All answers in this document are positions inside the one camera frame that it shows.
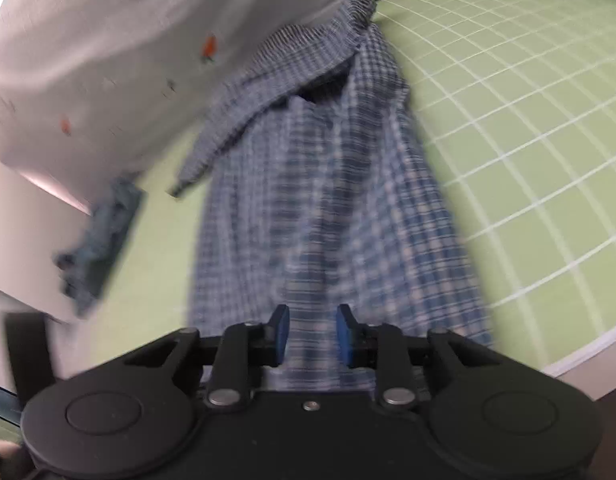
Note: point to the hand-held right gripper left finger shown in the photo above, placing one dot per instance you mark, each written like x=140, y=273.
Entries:
x=281, y=335

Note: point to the blue denim garment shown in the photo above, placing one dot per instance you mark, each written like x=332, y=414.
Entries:
x=103, y=245

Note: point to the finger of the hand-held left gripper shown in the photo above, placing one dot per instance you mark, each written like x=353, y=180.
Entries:
x=28, y=355

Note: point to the green grid mat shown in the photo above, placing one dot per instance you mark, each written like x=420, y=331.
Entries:
x=512, y=135

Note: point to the blue plaid shirt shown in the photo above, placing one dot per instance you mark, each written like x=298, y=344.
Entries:
x=338, y=185

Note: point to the grey carrot-print quilt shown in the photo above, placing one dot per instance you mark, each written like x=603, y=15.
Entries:
x=88, y=60

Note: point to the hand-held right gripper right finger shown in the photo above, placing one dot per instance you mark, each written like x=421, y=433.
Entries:
x=345, y=335

